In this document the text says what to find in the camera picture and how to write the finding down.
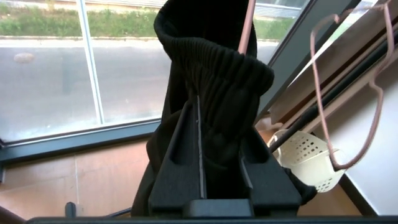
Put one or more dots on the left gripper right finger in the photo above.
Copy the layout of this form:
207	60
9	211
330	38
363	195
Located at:
273	189

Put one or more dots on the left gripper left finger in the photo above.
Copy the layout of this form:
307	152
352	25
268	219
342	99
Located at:
177	180

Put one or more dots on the white laundry basket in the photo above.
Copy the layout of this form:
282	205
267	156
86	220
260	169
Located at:
311	161

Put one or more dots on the black clothes rack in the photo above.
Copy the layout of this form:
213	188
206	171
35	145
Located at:
314	110

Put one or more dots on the beige curtain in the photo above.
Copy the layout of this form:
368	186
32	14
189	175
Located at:
335	59

